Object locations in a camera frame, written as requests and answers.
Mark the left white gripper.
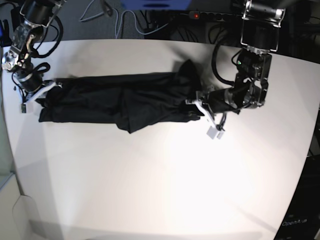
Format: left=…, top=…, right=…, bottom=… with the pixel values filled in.
left=182, top=87, right=240, bottom=140

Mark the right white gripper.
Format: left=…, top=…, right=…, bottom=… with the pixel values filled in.
left=19, top=74, right=62, bottom=114

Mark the black long-sleeve T-shirt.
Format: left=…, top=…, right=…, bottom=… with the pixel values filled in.
left=38, top=60, right=202, bottom=134

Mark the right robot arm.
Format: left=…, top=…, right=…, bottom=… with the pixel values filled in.
left=1, top=0, right=66, bottom=114

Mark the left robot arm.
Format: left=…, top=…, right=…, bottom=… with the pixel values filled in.
left=185, top=0, right=292, bottom=139

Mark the blue plastic box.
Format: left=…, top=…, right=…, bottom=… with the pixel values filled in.
left=120, top=0, right=192, bottom=11

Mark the black OpenArm equipment case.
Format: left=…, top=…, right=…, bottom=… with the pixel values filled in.
left=274, top=155, right=320, bottom=240

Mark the black power strip red switch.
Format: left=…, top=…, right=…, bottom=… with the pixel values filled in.
left=186, top=11, right=242, bottom=23

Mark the light blue cable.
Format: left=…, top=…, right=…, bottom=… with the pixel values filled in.
left=79, top=0, right=151, bottom=40

